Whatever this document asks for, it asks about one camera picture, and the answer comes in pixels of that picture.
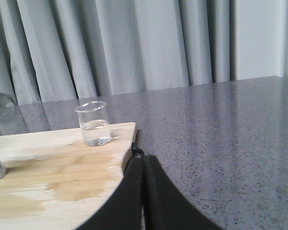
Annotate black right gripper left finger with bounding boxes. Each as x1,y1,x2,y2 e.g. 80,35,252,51
77,156,144,230

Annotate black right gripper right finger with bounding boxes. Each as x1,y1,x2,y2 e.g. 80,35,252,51
143,155,221,230

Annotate small clear glass beaker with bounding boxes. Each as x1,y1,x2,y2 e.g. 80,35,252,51
75,101,112,147

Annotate light wooden cutting board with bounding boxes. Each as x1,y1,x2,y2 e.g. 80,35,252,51
0,122,137,230

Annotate grey pleated curtain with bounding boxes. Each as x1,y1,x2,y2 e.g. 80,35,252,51
0,0,288,107

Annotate black cutting board strap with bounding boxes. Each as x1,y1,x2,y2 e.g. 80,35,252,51
131,142,144,159

